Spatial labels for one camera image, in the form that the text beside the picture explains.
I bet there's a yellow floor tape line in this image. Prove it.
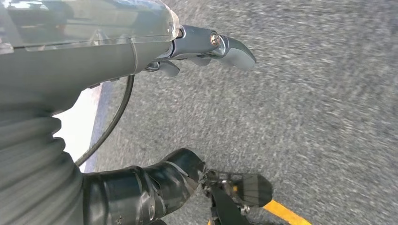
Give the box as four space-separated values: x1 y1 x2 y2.
207 198 313 225

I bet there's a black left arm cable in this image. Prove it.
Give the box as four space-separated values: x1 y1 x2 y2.
74 74 136 167

